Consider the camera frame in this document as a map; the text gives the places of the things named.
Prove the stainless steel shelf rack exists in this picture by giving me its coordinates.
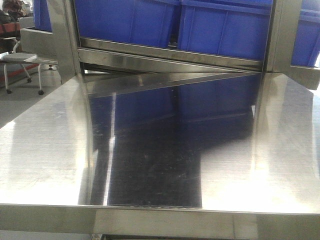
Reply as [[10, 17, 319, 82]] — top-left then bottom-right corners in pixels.
[[21, 0, 320, 90]]

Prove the grey rolling stool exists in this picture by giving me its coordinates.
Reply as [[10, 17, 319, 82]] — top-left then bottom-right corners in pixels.
[[0, 37, 37, 94]]

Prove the blue plastic bin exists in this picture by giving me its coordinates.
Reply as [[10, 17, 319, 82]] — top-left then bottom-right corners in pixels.
[[177, 0, 271, 61], [74, 0, 180, 48]]

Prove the blue bin at right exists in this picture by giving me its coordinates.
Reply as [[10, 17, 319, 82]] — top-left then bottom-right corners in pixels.
[[291, 0, 320, 68]]

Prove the blue bin at left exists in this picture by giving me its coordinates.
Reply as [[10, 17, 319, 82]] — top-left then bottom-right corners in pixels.
[[32, 0, 52, 32]]

